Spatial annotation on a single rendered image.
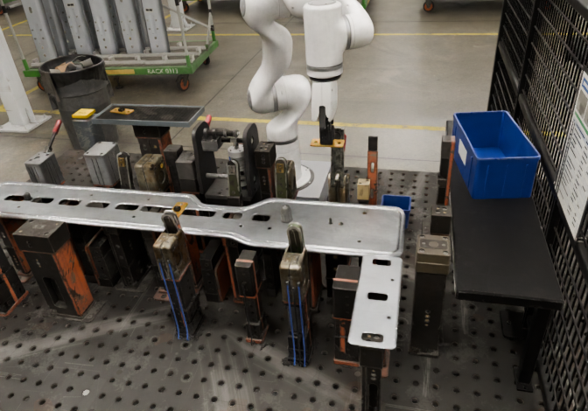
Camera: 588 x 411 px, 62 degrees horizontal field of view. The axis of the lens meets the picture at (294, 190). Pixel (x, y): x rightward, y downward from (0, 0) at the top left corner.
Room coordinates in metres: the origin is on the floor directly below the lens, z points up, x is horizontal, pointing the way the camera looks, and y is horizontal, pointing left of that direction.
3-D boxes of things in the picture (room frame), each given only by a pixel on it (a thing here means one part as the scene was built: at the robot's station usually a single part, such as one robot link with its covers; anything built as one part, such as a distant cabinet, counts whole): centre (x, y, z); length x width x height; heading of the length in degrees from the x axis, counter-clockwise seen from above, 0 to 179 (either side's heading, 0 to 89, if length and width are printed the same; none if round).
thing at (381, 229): (1.24, 0.38, 1.00); 1.38 x 0.22 x 0.02; 74
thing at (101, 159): (1.49, 0.63, 0.90); 0.13 x 0.10 x 0.41; 164
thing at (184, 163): (1.44, 0.33, 0.89); 0.13 x 0.11 x 0.38; 164
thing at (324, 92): (1.11, -0.09, 1.38); 0.10 x 0.07 x 0.11; 164
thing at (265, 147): (1.38, 0.08, 0.91); 0.07 x 0.05 x 0.42; 164
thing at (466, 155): (1.27, -0.59, 1.10); 0.30 x 0.17 x 0.13; 174
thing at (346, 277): (0.91, -0.11, 0.84); 0.11 x 0.10 x 0.28; 164
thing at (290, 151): (1.72, 0.02, 0.89); 0.19 x 0.19 x 0.18
